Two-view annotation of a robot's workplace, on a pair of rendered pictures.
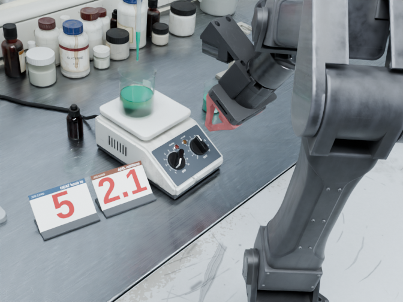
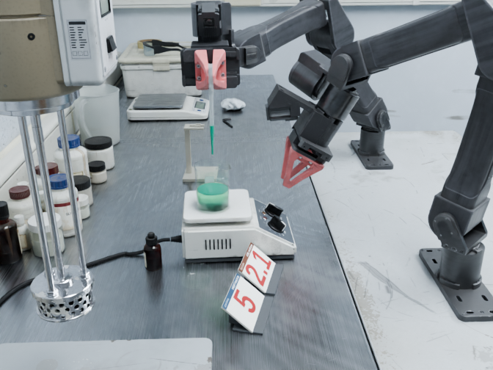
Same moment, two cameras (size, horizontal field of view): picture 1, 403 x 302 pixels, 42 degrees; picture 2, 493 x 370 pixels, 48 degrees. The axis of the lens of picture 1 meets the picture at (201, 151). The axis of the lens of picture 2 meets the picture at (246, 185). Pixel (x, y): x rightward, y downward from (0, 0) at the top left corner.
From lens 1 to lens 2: 0.65 m
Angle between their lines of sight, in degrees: 37
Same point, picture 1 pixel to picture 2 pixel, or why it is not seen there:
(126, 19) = (74, 165)
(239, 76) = (321, 120)
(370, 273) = not seen: hidden behind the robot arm
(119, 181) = (254, 264)
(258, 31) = (348, 70)
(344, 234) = (403, 218)
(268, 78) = (345, 111)
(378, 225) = (408, 205)
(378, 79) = not seen: outside the picture
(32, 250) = (266, 346)
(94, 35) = not seen: hidden behind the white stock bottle
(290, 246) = (483, 180)
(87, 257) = (307, 322)
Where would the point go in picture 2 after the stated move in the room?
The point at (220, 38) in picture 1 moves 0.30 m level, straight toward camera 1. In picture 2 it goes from (291, 100) to (448, 144)
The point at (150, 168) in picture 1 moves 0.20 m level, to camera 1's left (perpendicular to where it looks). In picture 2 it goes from (264, 242) to (166, 284)
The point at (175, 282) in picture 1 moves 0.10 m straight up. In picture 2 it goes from (375, 296) to (381, 241)
